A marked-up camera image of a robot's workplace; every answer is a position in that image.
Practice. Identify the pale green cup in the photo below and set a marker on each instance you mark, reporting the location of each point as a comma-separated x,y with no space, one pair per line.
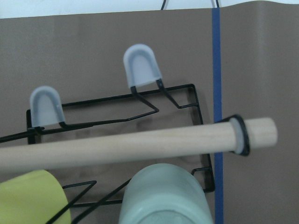
164,194

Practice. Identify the yellow cup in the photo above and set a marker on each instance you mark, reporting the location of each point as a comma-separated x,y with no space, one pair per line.
32,198

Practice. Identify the wooden rack handle rod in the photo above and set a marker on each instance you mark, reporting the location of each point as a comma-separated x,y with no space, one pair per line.
148,145

